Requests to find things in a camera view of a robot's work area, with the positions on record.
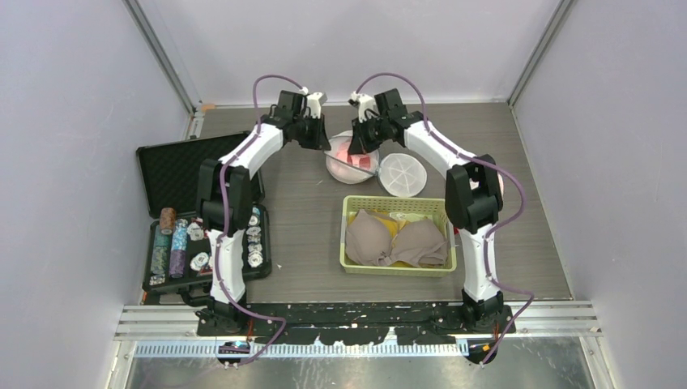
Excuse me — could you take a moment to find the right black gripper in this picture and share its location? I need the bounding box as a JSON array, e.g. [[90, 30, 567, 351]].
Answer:
[[348, 114, 388, 156]]

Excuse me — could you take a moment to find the pink bra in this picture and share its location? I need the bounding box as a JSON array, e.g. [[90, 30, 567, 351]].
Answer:
[[335, 144, 378, 171]]

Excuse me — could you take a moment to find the white grey-zipper laundry bag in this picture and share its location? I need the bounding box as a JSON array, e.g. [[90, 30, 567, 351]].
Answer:
[[324, 130, 428, 198]]

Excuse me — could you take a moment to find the taupe bra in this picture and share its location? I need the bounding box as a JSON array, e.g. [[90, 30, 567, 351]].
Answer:
[[344, 209, 450, 268]]

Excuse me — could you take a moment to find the white pink-zipper laundry bag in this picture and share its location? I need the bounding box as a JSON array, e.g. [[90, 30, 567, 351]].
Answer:
[[497, 173, 505, 198]]

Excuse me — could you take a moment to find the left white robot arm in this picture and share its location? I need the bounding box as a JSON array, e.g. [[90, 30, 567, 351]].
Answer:
[[196, 88, 331, 336]]

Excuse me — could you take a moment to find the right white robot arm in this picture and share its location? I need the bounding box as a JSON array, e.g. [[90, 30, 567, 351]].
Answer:
[[348, 89, 505, 333]]

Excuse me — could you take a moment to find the green plastic basket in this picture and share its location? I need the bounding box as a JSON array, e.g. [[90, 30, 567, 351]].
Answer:
[[339, 195, 457, 277]]

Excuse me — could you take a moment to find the brown poker chip stack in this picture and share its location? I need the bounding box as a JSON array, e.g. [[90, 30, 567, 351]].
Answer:
[[159, 207, 177, 235]]

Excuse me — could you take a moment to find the purple poker chip stack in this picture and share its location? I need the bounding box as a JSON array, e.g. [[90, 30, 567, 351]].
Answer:
[[169, 219, 189, 279]]

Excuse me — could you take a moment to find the black poker chip case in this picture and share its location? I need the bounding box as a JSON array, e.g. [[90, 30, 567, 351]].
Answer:
[[136, 131, 249, 305]]

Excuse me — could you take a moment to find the teal poker chip stack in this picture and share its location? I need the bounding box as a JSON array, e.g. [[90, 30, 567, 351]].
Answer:
[[150, 226, 171, 276]]

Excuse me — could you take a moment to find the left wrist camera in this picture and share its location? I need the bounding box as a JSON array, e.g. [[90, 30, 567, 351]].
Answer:
[[300, 87, 327, 119]]

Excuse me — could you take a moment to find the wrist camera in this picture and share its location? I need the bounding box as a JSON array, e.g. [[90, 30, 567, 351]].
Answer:
[[300, 87, 327, 119], [348, 92, 378, 123]]

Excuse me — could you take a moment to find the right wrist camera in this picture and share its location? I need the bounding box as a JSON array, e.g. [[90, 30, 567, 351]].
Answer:
[[348, 92, 378, 123]]

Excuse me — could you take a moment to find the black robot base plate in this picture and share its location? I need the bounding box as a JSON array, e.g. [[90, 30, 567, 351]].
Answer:
[[195, 301, 515, 346]]

